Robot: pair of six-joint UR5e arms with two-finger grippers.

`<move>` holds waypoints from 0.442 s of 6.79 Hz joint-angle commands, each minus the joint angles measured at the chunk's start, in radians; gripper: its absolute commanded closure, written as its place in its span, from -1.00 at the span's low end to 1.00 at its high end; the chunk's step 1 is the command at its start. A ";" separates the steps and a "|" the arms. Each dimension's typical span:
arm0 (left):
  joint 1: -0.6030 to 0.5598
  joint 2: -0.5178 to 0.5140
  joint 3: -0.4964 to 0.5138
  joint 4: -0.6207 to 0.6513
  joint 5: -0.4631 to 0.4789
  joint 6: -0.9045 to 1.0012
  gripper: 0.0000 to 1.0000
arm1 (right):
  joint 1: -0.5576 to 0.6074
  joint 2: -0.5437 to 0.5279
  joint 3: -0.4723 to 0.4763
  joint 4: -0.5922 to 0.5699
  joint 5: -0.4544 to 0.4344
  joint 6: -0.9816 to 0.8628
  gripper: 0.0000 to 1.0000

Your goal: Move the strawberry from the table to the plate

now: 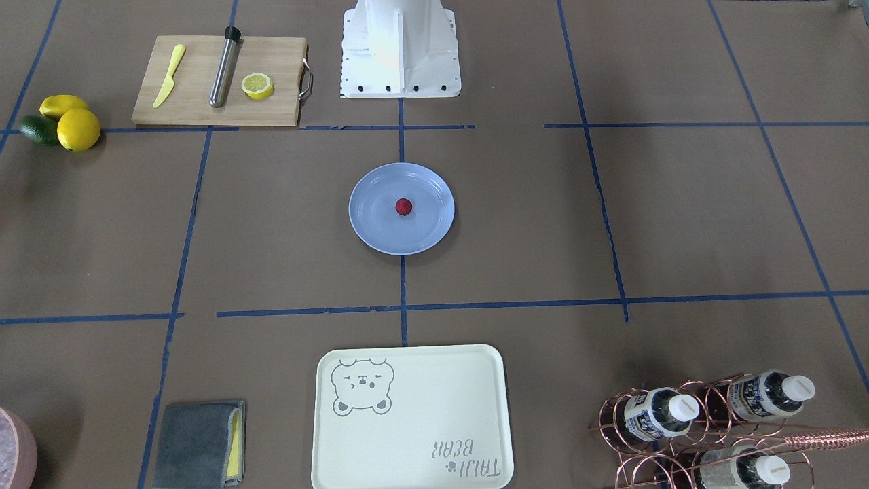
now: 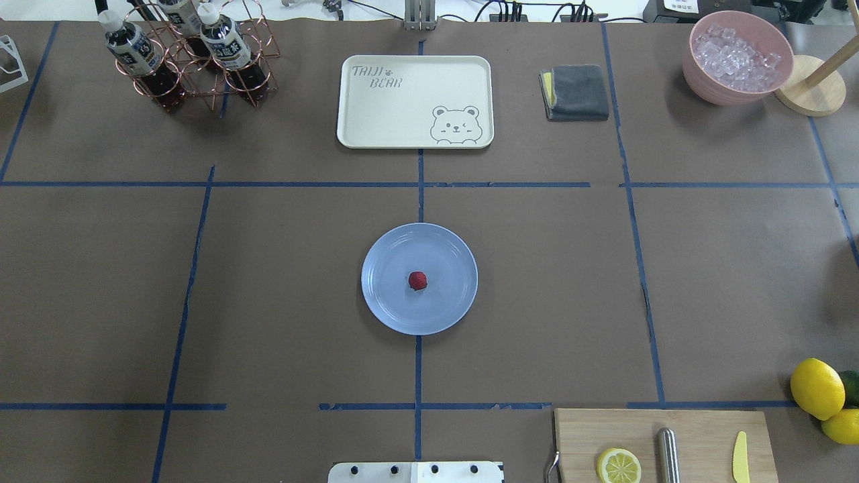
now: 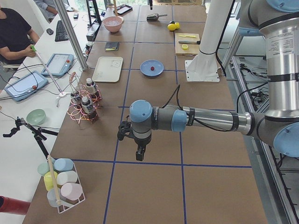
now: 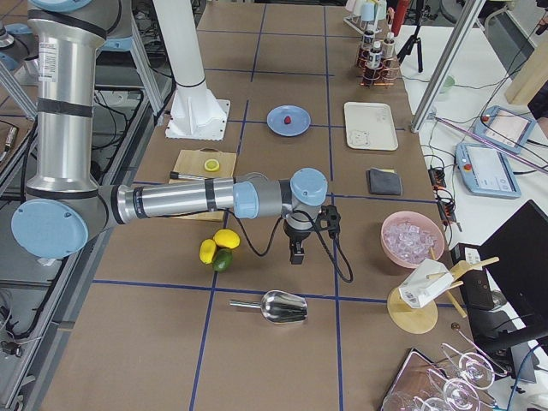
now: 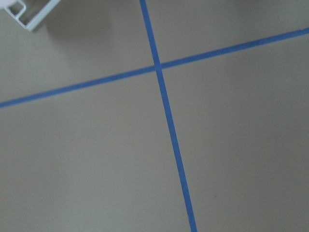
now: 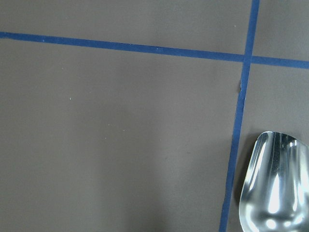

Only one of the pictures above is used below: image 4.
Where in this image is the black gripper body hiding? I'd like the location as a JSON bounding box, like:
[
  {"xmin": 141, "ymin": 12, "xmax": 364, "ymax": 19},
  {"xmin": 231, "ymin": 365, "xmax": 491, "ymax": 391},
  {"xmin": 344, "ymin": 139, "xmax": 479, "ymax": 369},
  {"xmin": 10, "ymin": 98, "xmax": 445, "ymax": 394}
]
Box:
[{"xmin": 283, "ymin": 225, "xmax": 311, "ymax": 257}]

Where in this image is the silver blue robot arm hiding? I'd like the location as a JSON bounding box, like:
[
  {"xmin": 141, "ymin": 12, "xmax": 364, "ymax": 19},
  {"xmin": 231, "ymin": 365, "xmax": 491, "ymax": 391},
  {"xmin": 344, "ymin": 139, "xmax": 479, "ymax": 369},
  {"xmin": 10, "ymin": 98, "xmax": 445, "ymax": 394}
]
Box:
[{"xmin": 11, "ymin": 1, "xmax": 328, "ymax": 263}]

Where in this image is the blue plate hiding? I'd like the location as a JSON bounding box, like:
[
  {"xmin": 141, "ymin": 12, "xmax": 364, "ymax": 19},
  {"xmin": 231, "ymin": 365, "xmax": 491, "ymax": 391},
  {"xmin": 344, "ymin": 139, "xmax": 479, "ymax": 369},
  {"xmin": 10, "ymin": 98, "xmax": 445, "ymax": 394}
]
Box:
[{"xmin": 266, "ymin": 105, "xmax": 312, "ymax": 137}]

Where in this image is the steel ice scoop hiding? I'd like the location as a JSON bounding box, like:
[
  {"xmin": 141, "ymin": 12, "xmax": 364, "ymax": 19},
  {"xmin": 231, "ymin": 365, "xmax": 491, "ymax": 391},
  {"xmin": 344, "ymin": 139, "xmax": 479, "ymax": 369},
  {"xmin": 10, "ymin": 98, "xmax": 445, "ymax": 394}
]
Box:
[{"xmin": 229, "ymin": 290, "xmax": 308, "ymax": 324}]

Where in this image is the yellow lemon round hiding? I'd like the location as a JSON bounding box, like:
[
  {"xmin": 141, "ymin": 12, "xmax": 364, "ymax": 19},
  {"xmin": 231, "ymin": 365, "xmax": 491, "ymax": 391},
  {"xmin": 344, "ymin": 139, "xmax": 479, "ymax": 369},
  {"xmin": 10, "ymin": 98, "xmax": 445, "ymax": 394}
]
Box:
[{"xmin": 213, "ymin": 229, "xmax": 241, "ymax": 249}]

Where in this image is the green avocado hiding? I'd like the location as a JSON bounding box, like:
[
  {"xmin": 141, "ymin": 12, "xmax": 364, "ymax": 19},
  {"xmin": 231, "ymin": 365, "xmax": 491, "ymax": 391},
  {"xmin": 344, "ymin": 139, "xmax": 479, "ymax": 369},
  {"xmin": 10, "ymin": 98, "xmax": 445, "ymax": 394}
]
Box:
[{"xmin": 211, "ymin": 248, "xmax": 233, "ymax": 272}]

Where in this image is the yellow lemon upper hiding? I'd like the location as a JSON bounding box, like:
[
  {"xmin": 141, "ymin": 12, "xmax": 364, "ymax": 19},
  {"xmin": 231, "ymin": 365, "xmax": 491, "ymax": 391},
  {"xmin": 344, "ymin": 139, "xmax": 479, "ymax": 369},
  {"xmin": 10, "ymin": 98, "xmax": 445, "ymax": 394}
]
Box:
[{"xmin": 199, "ymin": 239, "xmax": 217, "ymax": 265}]

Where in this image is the grey folded cloth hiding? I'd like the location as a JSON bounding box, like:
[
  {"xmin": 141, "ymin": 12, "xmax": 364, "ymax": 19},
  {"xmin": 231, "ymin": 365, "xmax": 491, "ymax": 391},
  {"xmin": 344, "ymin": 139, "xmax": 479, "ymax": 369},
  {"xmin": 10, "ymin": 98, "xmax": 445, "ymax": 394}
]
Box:
[{"xmin": 366, "ymin": 168, "xmax": 402, "ymax": 195}]

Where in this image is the lemon half slice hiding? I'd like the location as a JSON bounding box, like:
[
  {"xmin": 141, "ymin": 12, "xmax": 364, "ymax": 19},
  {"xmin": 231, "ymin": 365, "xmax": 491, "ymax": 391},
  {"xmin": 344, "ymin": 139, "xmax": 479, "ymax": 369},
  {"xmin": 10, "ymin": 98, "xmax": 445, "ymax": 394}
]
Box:
[{"xmin": 203, "ymin": 158, "xmax": 221, "ymax": 172}]

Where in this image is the pink ice bowl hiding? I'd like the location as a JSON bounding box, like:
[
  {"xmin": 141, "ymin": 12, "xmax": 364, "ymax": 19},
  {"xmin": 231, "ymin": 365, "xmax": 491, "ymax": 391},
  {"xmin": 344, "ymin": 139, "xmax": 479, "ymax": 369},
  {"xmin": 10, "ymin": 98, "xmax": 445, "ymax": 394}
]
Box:
[{"xmin": 380, "ymin": 211, "xmax": 445, "ymax": 268}]

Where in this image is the wooden cutting board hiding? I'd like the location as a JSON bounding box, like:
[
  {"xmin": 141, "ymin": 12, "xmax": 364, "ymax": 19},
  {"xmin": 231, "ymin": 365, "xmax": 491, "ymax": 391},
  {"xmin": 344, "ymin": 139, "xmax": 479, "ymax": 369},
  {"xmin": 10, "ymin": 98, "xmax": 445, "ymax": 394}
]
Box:
[{"xmin": 167, "ymin": 148, "xmax": 238, "ymax": 223}]

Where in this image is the wooden stand with carton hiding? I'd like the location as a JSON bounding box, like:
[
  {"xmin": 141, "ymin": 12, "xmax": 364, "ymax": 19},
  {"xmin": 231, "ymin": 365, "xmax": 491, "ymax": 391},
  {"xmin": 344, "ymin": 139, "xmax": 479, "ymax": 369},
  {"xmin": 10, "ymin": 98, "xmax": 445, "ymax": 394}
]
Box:
[{"xmin": 387, "ymin": 257, "xmax": 499, "ymax": 334}]

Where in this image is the cream bear tray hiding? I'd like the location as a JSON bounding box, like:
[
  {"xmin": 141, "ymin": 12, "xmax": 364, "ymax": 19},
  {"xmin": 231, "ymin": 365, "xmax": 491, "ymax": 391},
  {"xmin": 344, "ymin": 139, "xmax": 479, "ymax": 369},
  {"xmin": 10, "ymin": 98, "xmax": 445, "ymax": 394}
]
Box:
[{"xmin": 343, "ymin": 102, "xmax": 398, "ymax": 152}]

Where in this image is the steel muddler black tip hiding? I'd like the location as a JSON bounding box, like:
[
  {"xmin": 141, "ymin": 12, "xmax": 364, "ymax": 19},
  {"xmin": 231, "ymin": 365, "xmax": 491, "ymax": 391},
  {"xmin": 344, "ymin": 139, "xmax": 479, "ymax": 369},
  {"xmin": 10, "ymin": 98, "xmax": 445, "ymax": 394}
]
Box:
[{"xmin": 170, "ymin": 170, "xmax": 205, "ymax": 181}]

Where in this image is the tea bottle front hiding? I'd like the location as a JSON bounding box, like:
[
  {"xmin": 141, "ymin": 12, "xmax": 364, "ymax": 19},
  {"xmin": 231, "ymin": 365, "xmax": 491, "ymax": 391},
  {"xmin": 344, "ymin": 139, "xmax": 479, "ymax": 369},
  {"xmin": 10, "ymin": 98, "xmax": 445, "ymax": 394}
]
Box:
[{"xmin": 367, "ymin": 41, "xmax": 382, "ymax": 75}]

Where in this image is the tea bottle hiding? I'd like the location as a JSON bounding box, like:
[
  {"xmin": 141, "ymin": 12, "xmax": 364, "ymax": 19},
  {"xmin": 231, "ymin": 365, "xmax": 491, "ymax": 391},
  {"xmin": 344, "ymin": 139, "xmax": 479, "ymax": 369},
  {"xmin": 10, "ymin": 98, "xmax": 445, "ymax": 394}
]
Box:
[
  {"xmin": 360, "ymin": 28, "xmax": 376, "ymax": 68},
  {"xmin": 367, "ymin": 41, "xmax": 382, "ymax": 75},
  {"xmin": 382, "ymin": 32, "xmax": 395, "ymax": 66}
]

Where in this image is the blue teach pendant near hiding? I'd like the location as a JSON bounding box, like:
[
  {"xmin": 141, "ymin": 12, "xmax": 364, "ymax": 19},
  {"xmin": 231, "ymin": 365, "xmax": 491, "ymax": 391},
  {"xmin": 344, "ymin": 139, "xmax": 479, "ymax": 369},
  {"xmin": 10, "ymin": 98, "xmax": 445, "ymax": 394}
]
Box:
[{"xmin": 455, "ymin": 143, "xmax": 521, "ymax": 199}]

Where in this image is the blue teach pendant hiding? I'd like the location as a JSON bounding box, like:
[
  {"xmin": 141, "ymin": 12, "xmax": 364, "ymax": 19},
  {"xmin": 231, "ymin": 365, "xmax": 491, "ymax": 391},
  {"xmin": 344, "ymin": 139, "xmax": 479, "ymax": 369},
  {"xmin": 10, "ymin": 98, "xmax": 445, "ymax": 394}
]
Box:
[
  {"xmin": 474, "ymin": 105, "xmax": 536, "ymax": 154},
  {"xmin": 455, "ymin": 143, "xmax": 521, "ymax": 199}
]

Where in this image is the tea bottle right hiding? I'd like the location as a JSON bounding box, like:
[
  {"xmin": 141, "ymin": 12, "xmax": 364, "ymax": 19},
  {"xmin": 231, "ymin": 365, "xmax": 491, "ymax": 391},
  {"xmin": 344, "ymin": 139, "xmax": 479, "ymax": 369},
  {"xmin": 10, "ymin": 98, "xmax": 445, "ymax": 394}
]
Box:
[{"xmin": 382, "ymin": 32, "xmax": 395, "ymax": 66}]

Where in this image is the tea bottle left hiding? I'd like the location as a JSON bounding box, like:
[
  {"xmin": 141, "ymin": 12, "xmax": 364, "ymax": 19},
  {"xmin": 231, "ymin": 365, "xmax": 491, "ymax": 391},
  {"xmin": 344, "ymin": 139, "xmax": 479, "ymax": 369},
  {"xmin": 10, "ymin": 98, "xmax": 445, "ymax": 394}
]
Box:
[{"xmin": 360, "ymin": 28, "xmax": 376, "ymax": 68}]

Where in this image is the wine glass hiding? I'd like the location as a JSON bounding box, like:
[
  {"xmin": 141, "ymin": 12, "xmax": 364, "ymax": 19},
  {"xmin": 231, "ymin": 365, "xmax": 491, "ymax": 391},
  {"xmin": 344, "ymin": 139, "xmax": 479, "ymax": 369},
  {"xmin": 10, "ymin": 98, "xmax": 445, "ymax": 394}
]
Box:
[{"xmin": 440, "ymin": 342, "xmax": 508, "ymax": 390}]

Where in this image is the green small bowl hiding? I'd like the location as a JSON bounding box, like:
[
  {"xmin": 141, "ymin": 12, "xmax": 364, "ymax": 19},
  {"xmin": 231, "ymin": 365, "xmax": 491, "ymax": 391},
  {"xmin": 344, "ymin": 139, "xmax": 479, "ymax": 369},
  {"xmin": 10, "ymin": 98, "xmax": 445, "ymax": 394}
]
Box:
[{"xmin": 440, "ymin": 75, "xmax": 456, "ymax": 94}]

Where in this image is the black monitor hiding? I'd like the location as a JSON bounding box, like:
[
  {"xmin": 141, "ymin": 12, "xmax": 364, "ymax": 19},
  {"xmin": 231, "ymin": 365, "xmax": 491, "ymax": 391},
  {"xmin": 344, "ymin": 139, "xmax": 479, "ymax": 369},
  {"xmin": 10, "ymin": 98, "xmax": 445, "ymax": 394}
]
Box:
[{"xmin": 463, "ymin": 200, "xmax": 547, "ymax": 353}]

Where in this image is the blue teach pendant far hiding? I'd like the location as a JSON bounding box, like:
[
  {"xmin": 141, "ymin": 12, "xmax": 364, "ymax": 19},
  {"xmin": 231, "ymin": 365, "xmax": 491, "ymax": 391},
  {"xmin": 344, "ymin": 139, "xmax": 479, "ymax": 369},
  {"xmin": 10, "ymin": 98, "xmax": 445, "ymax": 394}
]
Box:
[{"xmin": 474, "ymin": 105, "xmax": 536, "ymax": 154}]

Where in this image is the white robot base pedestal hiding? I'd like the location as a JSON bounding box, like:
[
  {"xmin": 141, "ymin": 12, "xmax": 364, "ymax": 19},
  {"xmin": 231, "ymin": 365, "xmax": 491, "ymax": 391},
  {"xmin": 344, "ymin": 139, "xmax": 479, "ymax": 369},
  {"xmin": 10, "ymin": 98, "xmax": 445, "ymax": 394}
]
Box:
[{"xmin": 153, "ymin": 0, "xmax": 230, "ymax": 141}]

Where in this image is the copper wire bottle rack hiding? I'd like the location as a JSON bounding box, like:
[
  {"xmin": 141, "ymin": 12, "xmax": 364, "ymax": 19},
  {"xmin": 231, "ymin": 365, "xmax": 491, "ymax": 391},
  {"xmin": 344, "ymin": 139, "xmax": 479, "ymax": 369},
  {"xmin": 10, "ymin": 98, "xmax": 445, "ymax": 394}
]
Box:
[{"xmin": 357, "ymin": 49, "xmax": 399, "ymax": 86}]

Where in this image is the white wire cup basket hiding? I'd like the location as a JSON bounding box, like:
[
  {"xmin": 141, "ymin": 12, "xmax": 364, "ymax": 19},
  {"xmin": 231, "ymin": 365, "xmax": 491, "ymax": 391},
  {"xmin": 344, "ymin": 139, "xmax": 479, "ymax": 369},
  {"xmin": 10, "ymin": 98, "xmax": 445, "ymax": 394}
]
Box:
[{"xmin": 343, "ymin": 0, "xmax": 388, "ymax": 33}]

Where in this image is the black camera tripod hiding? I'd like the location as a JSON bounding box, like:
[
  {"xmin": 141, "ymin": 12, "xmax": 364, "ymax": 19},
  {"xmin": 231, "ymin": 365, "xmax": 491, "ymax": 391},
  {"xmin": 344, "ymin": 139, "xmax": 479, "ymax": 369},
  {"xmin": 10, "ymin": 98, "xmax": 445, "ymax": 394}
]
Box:
[{"xmin": 397, "ymin": 0, "xmax": 425, "ymax": 73}]

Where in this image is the aluminium frame post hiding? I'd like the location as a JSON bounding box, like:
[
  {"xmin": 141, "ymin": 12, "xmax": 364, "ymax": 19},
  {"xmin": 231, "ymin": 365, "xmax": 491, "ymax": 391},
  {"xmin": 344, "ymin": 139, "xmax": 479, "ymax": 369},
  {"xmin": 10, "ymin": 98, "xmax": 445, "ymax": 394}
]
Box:
[{"xmin": 410, "ymin": 0, "xmax": 485, "ymax": 133}]

